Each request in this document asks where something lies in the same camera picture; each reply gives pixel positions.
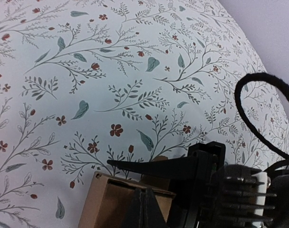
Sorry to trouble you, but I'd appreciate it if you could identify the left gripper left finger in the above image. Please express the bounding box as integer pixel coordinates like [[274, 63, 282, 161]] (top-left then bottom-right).
[[122, 188, 168, 228]]

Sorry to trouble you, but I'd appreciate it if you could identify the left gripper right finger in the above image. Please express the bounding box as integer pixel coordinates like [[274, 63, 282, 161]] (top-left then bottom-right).
[[107, 159, 198, 180]]

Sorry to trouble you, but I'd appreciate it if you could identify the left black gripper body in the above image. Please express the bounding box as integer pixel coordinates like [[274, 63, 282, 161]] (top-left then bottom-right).
[[182, 142, 289, 228]]

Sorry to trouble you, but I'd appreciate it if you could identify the brown cardboard box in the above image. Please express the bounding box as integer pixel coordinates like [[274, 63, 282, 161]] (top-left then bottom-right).
[[77, 155, 177, 228]]

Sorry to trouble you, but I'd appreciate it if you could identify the floral patterned table mat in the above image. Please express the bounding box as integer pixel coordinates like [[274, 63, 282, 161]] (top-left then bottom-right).
[[0, 0, 281, 228]]

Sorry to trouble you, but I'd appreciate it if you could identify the left black cable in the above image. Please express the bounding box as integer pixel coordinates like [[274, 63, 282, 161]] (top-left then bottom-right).
[[234, 72, 289, 171]]

